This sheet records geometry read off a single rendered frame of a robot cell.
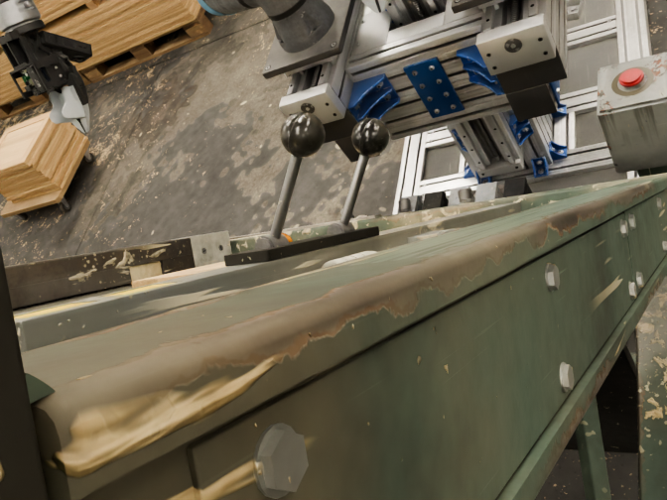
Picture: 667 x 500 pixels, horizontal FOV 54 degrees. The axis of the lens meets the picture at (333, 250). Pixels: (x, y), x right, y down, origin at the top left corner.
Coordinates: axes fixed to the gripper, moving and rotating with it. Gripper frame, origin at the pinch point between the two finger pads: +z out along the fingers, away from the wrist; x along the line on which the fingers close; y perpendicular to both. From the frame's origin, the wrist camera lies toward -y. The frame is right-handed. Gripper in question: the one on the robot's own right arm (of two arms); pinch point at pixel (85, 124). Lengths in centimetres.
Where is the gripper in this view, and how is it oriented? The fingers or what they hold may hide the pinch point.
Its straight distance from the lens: 138.7
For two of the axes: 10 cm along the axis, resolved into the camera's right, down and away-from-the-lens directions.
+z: 3.6, 8.6, 3.6
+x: 8.4, -1.4, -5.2
